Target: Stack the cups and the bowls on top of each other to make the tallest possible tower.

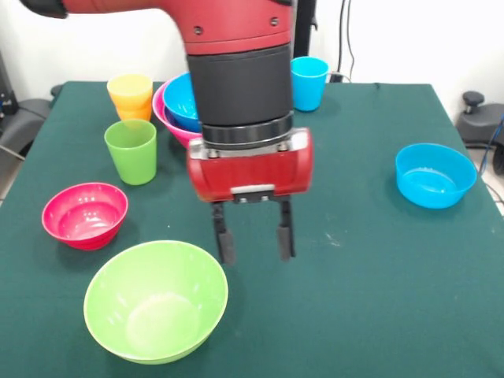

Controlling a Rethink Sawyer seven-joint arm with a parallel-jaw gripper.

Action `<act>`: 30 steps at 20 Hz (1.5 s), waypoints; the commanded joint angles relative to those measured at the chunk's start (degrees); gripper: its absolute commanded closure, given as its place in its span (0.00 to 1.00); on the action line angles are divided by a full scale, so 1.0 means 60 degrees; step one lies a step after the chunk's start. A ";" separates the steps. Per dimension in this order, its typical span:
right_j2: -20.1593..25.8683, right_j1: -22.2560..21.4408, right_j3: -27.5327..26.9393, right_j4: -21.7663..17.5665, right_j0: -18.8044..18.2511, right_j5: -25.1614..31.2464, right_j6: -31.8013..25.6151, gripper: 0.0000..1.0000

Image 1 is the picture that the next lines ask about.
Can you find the small translucent blue bowl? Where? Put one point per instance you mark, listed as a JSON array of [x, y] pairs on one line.
[[435, 185]]

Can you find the yellow cup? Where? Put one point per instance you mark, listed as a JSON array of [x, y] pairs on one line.
[[130, 84]]

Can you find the grey pedestal foot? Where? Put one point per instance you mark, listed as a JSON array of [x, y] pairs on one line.
[[478, 126], [23, 118]]

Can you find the large blue bowl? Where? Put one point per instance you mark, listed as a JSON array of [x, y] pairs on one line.
[[181, 102]]

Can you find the orange cup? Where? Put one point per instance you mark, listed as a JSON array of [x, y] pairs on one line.
[[134, 115]]

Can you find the small pink bowl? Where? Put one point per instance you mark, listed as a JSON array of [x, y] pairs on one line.
[[84, 216]]

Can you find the green cup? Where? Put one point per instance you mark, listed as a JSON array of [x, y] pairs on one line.
[[132, 161]]

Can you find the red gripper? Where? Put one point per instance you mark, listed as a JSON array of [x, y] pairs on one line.
[[252, 173]]

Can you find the green bowl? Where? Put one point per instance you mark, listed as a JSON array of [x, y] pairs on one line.
[[157, 307]]

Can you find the dark green tablecloth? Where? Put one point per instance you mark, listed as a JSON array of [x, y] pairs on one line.
[[354, 295]]

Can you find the large pink bowl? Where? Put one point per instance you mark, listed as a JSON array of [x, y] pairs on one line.
[[177, 136]]

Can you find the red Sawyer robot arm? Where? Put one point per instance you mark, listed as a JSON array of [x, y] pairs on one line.
[[236, 59]]

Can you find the blue cup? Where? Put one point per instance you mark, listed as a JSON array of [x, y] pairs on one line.
[[309, 90]]

